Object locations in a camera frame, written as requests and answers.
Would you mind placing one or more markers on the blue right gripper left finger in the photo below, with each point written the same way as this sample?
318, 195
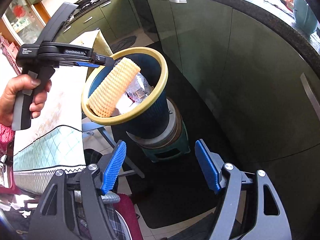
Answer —
112, 167

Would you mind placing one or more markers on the green plastic stool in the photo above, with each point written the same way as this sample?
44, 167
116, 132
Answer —
177, 147

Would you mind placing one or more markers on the white paper towel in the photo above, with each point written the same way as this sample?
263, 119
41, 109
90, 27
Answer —
124, 105

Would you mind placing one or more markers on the orange foam net sleeve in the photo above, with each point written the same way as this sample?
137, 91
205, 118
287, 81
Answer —
105, 97

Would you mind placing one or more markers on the black wok on stove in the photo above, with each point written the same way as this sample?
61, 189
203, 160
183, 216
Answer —
82, 2

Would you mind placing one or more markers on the crushed clear plastic bottle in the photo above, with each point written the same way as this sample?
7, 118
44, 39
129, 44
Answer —
139, 88

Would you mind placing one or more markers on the blue bin with yellow rim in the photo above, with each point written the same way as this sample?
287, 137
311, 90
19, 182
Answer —
150, 112

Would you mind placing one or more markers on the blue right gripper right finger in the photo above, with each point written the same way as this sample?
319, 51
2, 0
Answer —
210, 164

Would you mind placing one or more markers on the pink left sleeve forearm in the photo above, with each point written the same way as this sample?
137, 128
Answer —
6, 137

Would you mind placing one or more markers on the green kitchen cabinets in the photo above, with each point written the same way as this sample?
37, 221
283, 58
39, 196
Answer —
258, 87

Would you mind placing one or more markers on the patterned beige tablecloth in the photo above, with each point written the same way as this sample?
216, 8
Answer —
54, 140

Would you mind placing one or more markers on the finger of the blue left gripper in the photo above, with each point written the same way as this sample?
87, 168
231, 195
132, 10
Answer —
86, 64

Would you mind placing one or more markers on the white roll under bin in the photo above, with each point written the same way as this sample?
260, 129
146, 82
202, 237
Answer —
164, 133

